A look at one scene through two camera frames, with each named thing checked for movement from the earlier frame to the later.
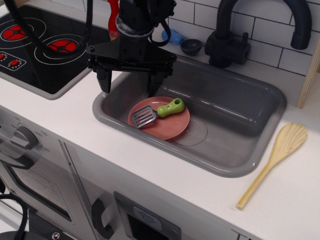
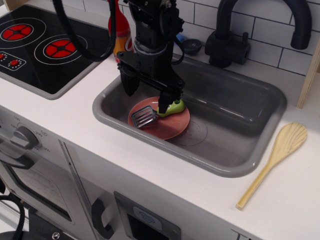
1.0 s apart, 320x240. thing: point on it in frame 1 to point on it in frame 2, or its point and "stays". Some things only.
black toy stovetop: [26, 67] stays
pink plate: [166, 127] stays
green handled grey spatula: [142, 116] stays
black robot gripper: [130, 53] to [153, 64]
